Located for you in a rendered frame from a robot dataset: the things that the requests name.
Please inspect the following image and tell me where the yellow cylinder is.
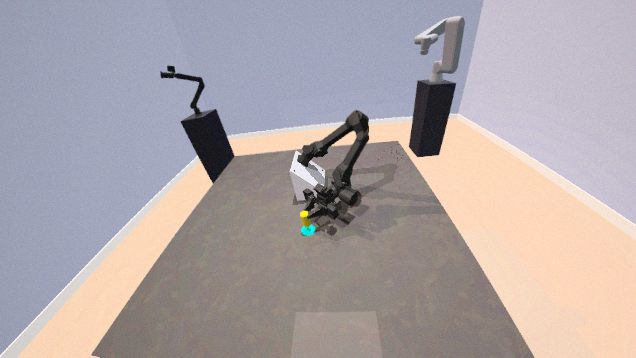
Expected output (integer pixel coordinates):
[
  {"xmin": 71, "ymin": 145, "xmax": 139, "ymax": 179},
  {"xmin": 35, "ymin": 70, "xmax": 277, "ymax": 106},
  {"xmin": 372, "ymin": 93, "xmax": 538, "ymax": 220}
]
[{"xmin": 300, "ymin": 211, "xmax": 311, "ymax": 228}]

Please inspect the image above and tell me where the cyan circle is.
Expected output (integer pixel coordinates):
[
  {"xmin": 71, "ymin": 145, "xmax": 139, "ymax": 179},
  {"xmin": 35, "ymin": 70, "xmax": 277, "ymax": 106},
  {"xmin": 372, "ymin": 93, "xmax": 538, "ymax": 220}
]
[{"xmin": 301, "ymin": 225, "xmax": 315, "ymax": 235}]

